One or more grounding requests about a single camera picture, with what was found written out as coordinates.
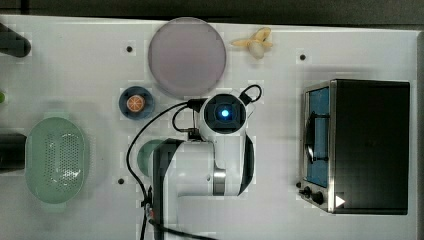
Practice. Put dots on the silver toaster oven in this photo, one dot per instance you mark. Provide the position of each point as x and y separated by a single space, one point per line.
356 146

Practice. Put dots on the small green object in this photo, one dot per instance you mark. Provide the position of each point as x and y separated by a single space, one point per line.
2 97

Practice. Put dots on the blue bowl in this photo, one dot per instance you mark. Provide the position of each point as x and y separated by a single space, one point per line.
149 103

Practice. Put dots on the black box at left edge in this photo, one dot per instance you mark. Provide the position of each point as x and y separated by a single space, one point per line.
12 152

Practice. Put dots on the grey round plate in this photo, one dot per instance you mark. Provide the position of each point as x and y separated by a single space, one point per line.
187 57

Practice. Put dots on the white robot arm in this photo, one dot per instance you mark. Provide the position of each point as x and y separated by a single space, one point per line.
217 160

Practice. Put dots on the green cup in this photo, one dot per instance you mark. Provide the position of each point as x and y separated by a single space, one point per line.
145 156

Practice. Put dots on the peeled banana toy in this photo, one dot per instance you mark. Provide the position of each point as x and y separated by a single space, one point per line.
257 43

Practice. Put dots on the black cylinder post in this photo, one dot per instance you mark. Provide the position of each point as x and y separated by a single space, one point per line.
12 43

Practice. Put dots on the orange slice toy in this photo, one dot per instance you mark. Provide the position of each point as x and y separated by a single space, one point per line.
135 103

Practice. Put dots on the green strainer basket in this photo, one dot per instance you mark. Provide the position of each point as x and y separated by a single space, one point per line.
56 161

